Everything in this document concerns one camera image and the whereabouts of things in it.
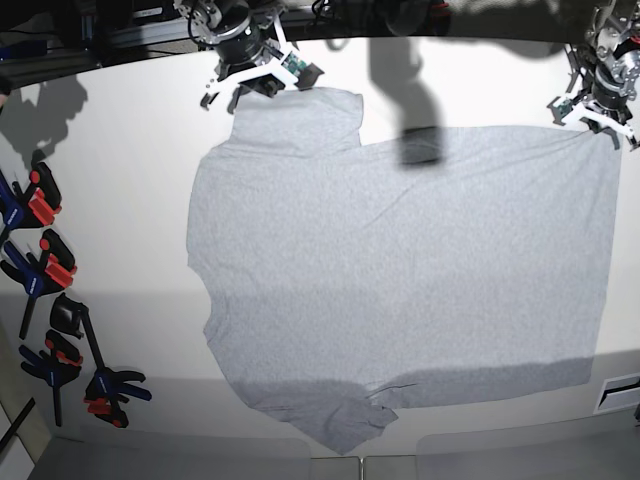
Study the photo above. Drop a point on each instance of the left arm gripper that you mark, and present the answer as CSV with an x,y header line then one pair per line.
x,y
603,83

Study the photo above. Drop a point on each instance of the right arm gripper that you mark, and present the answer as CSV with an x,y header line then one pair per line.
x,y
253,52

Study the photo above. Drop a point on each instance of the grey T-shirt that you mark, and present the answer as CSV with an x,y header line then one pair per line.
x,y
449,266

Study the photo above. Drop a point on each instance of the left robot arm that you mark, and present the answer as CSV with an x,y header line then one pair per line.
x,y
618,15

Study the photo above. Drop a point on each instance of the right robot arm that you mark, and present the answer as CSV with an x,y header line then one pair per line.
x,y
254,54

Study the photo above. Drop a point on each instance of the upper blue red clamp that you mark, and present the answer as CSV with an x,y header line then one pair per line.
x,y
32,208

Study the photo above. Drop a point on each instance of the blue red clamp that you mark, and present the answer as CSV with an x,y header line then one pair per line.
x,y
52,272
32,208
58,367

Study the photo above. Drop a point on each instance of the white table label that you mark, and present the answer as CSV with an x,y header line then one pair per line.
x,y
617,394

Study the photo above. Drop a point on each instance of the middle blue red clamp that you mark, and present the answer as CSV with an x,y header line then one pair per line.
x,y
52,272

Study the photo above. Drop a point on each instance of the long bar clamp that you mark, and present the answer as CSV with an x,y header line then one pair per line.
x,y
108,389

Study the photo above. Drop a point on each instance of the lower blue red clamp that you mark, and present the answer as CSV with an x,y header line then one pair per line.
x,y
58,367

